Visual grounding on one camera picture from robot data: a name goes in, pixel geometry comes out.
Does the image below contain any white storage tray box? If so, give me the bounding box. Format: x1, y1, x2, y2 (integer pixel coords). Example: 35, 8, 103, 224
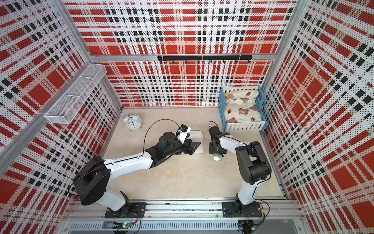
172, 131, 204, 156

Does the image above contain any silver mouse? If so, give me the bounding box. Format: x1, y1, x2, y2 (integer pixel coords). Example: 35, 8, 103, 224
212, 153, 223, 161

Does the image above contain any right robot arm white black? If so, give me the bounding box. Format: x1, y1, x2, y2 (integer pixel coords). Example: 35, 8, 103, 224
209, 126, 272, 217

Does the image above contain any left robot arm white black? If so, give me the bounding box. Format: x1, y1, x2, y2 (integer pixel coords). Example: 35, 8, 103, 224
73, 131, 204, 212

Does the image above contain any white alarm clock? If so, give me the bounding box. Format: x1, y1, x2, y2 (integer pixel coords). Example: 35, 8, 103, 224
123, 114, 142, 131

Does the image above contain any bear print blanket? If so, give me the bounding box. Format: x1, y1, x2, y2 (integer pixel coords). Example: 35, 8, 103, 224
224, 98, 262, 123

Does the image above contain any blue white toy crib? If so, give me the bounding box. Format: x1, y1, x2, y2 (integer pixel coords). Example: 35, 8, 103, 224
218, 86, 268, 133

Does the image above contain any bear print pillow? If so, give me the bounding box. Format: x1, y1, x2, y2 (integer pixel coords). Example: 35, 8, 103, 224
226, 90, 259, 99

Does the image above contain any green circuit board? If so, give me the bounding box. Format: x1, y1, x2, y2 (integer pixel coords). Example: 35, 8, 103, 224
113, 222, 133, 229

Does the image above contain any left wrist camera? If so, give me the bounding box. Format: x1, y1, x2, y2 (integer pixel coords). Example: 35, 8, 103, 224
176, 124, 191, 144

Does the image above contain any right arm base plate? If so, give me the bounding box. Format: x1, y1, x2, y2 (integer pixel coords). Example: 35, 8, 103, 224
222, 201, 263, 218

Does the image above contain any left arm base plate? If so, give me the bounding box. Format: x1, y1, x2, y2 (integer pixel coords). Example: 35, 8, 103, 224
104, 202, 147, 218

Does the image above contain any black wall hook rail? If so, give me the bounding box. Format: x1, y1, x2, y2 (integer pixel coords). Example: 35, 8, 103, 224
157, 55, 253, 62

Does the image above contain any aluminium front rail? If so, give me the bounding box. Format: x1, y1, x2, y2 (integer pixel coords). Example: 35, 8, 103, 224
62, 199, 303, 221

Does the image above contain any white wire mesh shelf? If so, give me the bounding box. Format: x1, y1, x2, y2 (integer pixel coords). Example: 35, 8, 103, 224
44, 64, 107, 124

